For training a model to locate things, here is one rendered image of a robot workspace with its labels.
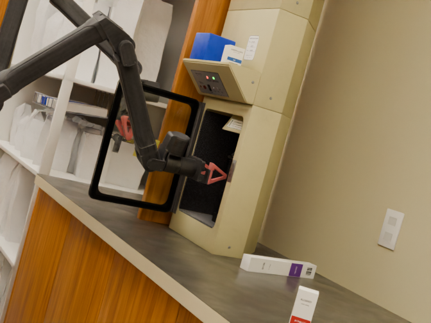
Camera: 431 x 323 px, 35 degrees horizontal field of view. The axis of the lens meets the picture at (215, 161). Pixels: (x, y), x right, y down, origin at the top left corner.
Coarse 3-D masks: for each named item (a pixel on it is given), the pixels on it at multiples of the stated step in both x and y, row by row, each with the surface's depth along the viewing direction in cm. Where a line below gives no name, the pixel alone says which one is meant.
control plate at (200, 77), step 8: (192, 72) 225; (200, 72) 220; (208, 72) 214; (200, 80) 223; (208, 80) 218; (216, 80) 212; (200, 88) 227; (208, 88) 221; (224, 88) 211; (224, 96) 214
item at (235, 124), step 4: (232, 116) 221; (236, 116) 219; (228, 120) 222; (232, 120) 219; (236, 120) 217; (240, 120) 217; (228, 124) 219; (232, 124) 217; (236, 124) 216; (240, 124) 216; (224, 128) 219; (228, 128) 218; (232, 128) 216; (236, 128) 216; (240, 128) 215; (236, 132) 215; (240, 132) 215
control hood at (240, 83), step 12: (192, 60) 220; (204, 60) 214; (216, 72) 209; (228, 72) 202; (240, 72) 201; (252, 72) 203; (228, 84) 207; (240, 84) 202; (252, 84) 204; (216, 96) 220; (240, 96) 205; (252, 96) 205
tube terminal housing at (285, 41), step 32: (224, 32) 230; (256, 32) 213; (288, 32) 207; (256, 64) 209; (288, 64) 209; (256, 96) 205; (288, 96) 213; (256, 128) 207; (288, 128) 229; (256, 160) 209; (224, 192) 209; (256, 192) 211; (192, 224) 221; (224, 224) 208; (256, 224) 221
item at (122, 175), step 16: (160, 96) 223; (160, 112) 224; (176, 112) 227; (128, 128) 220; (160, 128) 225; (176, 128) 228; (112, 144) 218; (128, 144) 221; (112, 160) 219; (128, 160) 222; (112, 176) 220; (128, 176) 223; (144, 176) 226; (160, 176) 229; (112, 192) 221; (128, 192) 224; (144, 192) 227; (160, 192) 230
